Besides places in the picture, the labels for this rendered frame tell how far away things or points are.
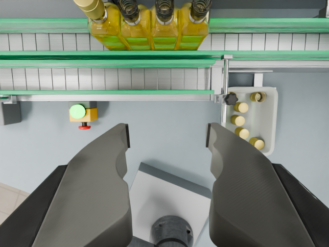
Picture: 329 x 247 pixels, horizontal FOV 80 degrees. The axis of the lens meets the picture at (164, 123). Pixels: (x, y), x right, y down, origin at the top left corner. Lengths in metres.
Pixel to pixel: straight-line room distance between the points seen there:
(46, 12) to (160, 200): 0.66
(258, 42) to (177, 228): 0.61
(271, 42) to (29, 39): 0.68
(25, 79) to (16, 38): 0.11
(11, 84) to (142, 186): 0.50
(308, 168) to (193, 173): 0.43
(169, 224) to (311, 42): 0.69
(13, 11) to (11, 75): 0.18
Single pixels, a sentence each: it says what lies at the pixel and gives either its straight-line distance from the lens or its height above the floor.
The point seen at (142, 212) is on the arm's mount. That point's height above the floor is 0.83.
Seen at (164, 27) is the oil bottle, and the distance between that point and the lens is 0.39.
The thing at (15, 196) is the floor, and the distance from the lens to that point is 2.03.
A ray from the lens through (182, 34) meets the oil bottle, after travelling 0.41.
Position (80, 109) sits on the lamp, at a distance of 0.67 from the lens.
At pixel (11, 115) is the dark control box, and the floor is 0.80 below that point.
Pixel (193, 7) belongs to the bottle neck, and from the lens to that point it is 0.36.
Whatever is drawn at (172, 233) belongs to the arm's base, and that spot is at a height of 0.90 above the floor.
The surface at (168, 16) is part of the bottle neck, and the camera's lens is 0.36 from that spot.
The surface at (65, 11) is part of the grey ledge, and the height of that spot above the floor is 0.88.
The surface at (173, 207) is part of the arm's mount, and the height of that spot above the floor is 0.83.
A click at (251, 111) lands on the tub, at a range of 0.76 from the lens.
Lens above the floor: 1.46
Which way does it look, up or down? 82 degrees down
